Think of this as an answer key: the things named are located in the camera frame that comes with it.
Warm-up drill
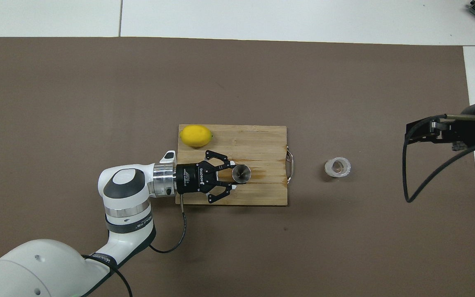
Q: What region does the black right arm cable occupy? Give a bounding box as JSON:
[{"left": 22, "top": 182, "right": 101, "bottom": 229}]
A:
[{"left": 402, "top": 113, "right": 475, "bottom": 203}]

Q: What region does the frosted glass cup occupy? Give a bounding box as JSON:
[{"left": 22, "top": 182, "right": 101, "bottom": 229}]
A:
[{"left": 325, "top": 157, "right": 351, "bottom": 178}]

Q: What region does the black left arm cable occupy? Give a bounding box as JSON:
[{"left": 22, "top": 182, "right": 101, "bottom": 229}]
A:
[{"left": 80, "top": 194, "right": 187, "bottom": 297}]

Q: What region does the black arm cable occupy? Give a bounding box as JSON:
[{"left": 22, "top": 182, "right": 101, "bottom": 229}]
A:
[
  {"left": 402, "top": 113, "right": 475, "bottom": 203},
  {"left": 80, "top": 194, "right": 187, "bottom": 297}
]

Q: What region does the wooden cutting board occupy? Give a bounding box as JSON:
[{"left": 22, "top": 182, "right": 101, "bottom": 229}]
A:
[{"left": 175, "top": 125, "right": 288, "bottom": 206}]

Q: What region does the brown table mat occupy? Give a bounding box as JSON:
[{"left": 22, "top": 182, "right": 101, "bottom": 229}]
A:
[{"left": 0, "top": 36, "right": 475, "bottom": 297}]

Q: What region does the steel double jigger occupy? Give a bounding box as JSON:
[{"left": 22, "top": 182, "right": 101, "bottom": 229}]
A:
[{"left": 232, "top": 165, "right": 251, "bottom": 183}]

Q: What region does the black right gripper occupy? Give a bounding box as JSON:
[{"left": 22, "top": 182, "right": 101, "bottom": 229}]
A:
[{"left": 404, "top": 101, "right": 475, "bottom": 152}]

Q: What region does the metal cutting board handle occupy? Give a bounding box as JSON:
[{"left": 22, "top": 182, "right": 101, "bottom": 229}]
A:
[{"left": 285, "top": 145, "right": 294, "bottom": 184}]

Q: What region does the yellow lemon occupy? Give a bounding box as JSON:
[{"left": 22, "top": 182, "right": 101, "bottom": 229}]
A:
[{"left": 180, "top": 125, "right": 213, "bottom": 148}]

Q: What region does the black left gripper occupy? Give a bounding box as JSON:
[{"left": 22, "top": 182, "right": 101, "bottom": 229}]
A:
[{"left": 176, "top": 150, "right": 238, "bottom": 204}]

